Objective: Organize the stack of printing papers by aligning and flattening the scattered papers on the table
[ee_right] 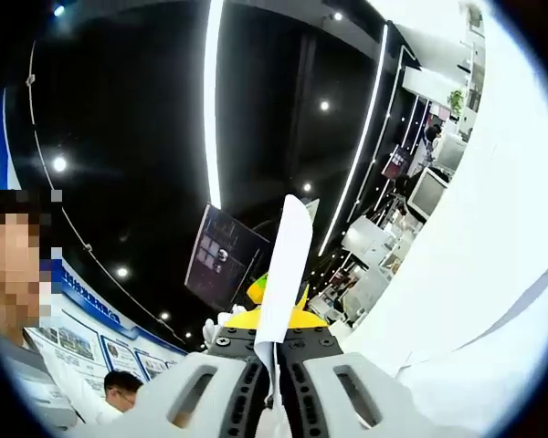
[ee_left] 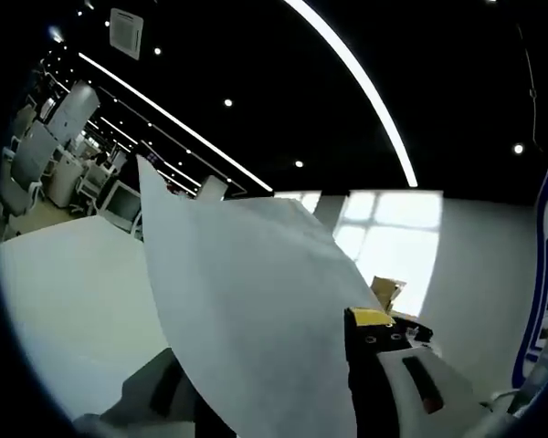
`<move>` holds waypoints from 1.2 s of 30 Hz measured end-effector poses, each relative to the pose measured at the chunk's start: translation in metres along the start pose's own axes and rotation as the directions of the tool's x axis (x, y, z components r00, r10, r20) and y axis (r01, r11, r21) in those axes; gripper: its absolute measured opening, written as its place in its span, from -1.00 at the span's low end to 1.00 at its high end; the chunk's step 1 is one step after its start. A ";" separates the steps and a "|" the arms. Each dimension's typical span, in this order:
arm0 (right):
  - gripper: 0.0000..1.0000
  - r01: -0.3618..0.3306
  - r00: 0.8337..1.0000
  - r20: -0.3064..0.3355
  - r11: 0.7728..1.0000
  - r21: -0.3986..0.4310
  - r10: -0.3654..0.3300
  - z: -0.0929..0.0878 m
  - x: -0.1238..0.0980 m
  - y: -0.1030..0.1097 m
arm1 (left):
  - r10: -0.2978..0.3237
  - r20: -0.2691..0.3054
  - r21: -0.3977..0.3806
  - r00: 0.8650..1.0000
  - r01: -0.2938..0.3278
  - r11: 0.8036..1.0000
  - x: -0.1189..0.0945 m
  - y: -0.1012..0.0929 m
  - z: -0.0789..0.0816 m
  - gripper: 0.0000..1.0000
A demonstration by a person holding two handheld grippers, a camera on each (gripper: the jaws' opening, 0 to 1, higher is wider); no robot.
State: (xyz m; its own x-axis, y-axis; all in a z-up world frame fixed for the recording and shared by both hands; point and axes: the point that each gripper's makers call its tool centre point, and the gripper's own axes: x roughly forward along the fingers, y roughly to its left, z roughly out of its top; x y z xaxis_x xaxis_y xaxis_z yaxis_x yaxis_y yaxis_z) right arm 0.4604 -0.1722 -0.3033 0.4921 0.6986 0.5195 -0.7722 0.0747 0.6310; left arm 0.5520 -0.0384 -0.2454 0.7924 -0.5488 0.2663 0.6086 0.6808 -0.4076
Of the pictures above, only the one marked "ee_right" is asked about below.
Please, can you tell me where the white printing paper sheet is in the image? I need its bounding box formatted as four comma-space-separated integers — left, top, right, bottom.
253, 193, 314, 414

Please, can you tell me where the potted green plant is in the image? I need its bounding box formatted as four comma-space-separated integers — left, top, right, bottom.
446, 89, 466, 116

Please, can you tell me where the white mesh office chair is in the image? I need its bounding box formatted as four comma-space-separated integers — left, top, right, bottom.
406, 166, 449, 221

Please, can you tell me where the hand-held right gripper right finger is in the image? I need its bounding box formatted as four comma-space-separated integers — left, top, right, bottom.
277, 305, 481, 438

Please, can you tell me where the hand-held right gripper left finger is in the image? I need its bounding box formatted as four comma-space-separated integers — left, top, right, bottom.
66, 308, 277, 438

